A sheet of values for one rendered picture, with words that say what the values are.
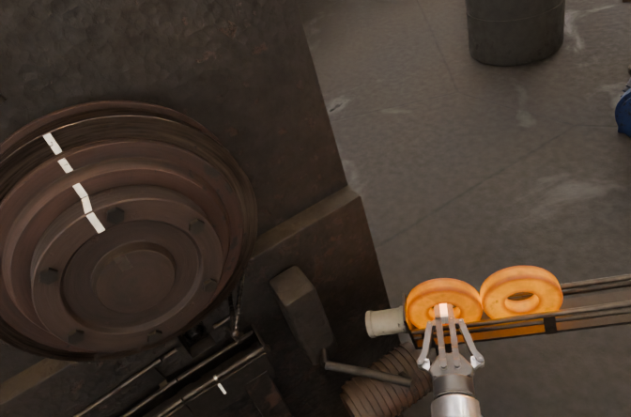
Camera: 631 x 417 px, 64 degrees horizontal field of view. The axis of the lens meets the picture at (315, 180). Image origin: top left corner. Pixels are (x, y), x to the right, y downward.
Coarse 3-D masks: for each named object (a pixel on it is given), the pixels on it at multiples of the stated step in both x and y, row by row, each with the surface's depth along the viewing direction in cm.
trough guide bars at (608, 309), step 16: (576, 288) 104; (592, 288) 103; (608, 288) 102; (608, 304) 97; (624, 304) 96; (480, 320) 104; (496, 320) 103; (512, 320) 102; (528, 320) 103; (544, 320) 101; (560, 320) 101; (416, 336) 109
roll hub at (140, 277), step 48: (144, 192) 73; (48, 240) 69; (96, 240) 72; (144, 240) 76; (192, 240) 80; (48, 288) 71; (96, 288) 74; (144, 288) 77; (192, 288) 84; (96, 336) 78; (144, 336) 82
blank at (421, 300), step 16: (416, 288) 105; (432, 288) 102; (448, 288) 101; (464, 288) 102; (416, 304) 105; (432, 304) 104; (464, 304) 103; (480, 304) 103; (416, 320) 108; (464, 320) 107
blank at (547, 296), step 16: (496, 272) 101; (512, 272) 98; (528, 272) 97; (544, 272) 98; (496, 288) 99; (512, 288) 99; (528, 288) 99; (544, 288) 98; (560, 288) 98; (496, 304) 102; (512, 304) 105; (528, 304) 104; (544, 304) 101; (560, 304) 101
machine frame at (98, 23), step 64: (0, 0) 73; (64, 0) 77; (128, 0) 81; (192, 0) 86; (256, 0) 91; (0, 64) 77; (64, 64) 81; (128, 64) 85; (192, 64) 91; (256, 64) 96; (0, 128) 80; (256, 128) 103; (320, 128) 110; (256, 192) 110; (320, 192) 118; (256, 256) 110; (320, 256) 120; (256, 320) 119; (0, 384) 100; (64, 384) 101; (320, 384) 142
